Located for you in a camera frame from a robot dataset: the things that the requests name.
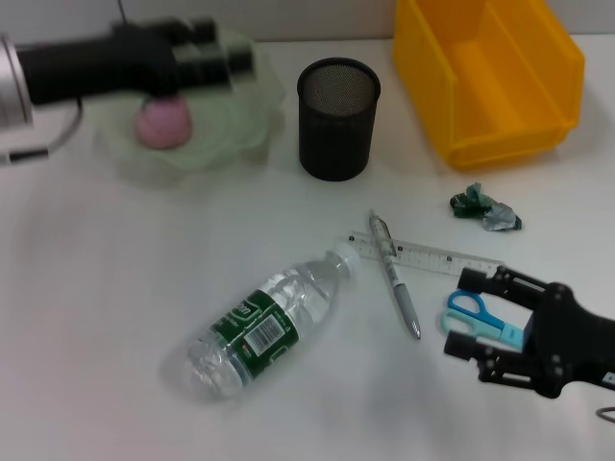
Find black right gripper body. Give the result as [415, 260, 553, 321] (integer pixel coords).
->
[523, 282, 615, 400]

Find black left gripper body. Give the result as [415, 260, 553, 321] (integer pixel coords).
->
[16, 18, 182, 105]

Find blue scissors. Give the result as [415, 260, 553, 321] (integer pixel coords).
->
[437, 289, 525, 348]

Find clear plastic ruler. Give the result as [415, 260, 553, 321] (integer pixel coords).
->
[347, 230, 505, 279]

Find grey ballpoint pen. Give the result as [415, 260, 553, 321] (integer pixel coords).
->
[368, 208, 423, 341]

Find green plastic wrapper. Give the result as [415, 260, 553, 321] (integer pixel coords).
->
[449, 182, 525, 232]

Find pink peach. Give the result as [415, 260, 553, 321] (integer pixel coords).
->
[133, 93, 193, 151]

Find clear green-label water bottle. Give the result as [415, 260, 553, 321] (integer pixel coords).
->
[165, 241, 360, 400]

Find translucent green fruit plate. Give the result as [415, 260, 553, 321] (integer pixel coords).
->
[90, 23, 288, 177]

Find black mesh pen holder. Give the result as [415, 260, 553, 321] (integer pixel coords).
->
[296, 57, 382, 182]

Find yellow plastic bin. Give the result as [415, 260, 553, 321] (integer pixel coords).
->
[392, 0, 586, 170]

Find left arm grey cable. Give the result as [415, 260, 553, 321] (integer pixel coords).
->
[0, 100, 84, 167]

